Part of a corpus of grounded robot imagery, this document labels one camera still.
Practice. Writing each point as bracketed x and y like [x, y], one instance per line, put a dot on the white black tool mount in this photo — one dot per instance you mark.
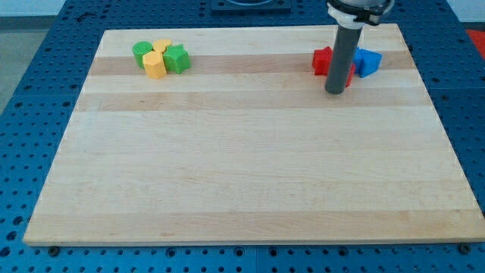
[354, 14]

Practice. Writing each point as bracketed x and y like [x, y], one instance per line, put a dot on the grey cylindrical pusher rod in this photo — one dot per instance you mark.
[344, 49]

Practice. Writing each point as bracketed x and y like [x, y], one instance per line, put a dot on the blue triangle block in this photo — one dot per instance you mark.
[370, 62]

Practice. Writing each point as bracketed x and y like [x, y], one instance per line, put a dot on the blue block behind rod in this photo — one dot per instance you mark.
[357, 60]

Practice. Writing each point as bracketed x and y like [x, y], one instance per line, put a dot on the red block behind rod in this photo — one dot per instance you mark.
[350, 76]

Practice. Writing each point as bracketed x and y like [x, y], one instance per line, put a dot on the red star block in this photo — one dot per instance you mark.
[321, 60]

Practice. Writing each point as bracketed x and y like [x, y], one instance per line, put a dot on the wooden board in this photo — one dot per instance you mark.
[246, 147]

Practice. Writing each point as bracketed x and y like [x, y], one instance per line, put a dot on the green star block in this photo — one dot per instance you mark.
[176, 59]

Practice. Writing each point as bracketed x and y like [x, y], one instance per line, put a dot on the yellow rounded block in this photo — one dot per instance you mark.
[161, 45]

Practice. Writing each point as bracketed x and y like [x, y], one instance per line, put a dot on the yellow hexagon block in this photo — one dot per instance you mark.
[154, 65]

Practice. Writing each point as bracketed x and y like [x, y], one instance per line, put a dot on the green cylinder block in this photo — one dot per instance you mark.
[139, 50]

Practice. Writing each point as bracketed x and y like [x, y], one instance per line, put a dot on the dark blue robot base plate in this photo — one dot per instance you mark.
[233, 6]

